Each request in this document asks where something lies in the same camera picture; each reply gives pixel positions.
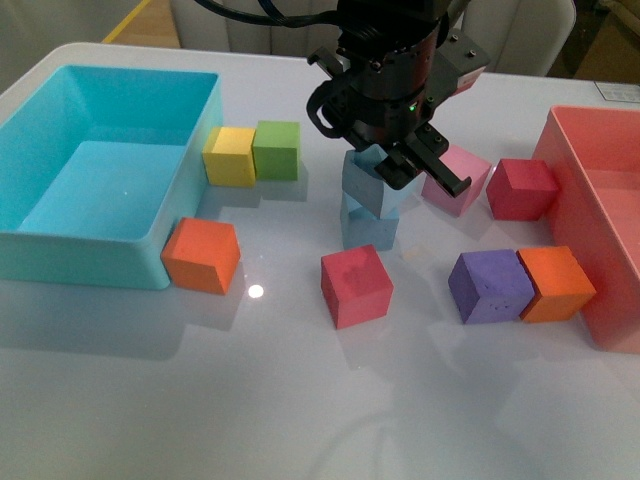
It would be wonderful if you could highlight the grey chair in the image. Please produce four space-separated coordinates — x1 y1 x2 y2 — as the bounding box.
170 0 340 57
462 0 577 77

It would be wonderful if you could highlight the red foam cube near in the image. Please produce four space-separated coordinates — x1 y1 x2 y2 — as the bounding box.
321 245 394 330

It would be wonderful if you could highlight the pink foam cube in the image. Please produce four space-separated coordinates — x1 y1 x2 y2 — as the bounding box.
420 144 493 217

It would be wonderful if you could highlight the purple foam cube near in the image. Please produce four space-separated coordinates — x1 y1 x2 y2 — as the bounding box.
448 249 535 325

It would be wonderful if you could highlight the dark red cube far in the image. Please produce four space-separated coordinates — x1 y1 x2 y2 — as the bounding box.
486 158 559 221

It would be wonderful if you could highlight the orange cube beside purple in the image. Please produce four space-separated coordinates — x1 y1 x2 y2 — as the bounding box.
516 246 596 323

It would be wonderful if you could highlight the coral plastic bin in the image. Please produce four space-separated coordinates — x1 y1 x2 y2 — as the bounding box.
533 106 639 354

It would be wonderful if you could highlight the blue foam cube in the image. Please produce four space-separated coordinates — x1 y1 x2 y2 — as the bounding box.
340 193 400 251
342 145 417 218

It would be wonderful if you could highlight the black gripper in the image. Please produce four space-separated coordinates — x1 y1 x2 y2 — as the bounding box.
306 24 488 197

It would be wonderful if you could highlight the grey chair left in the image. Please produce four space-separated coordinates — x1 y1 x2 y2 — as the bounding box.
170 0 340 57

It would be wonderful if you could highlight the teal plastic bin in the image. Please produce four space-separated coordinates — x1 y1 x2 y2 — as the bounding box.
1 65 223 290

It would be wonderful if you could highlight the grey chair right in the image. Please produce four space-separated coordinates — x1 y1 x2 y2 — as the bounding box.
462 0 577 77

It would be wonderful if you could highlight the green foam cube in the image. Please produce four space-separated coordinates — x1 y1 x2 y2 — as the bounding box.
252 120 301 181

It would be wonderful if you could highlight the yellow foam cube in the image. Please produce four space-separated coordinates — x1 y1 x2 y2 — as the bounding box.
202 126 256 188

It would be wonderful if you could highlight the orange cube beside bin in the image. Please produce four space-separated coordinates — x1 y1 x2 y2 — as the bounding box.
161 217 241 295

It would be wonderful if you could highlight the table label sticker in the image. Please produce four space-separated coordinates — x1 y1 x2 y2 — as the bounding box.
595 81 640 104

